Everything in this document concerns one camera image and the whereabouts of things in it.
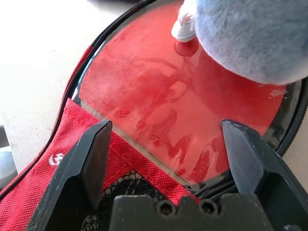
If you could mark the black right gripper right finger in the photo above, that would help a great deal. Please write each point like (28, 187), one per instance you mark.
(252, 163)

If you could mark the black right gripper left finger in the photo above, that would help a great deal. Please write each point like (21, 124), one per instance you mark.
(72, 173)

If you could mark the red black paddle case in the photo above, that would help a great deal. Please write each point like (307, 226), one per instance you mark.
(77, 118)

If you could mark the red ping-pong paddle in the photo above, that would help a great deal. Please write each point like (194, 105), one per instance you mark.
(144, 84)

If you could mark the silver left robot leg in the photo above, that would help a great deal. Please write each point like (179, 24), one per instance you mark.
(7, 168)

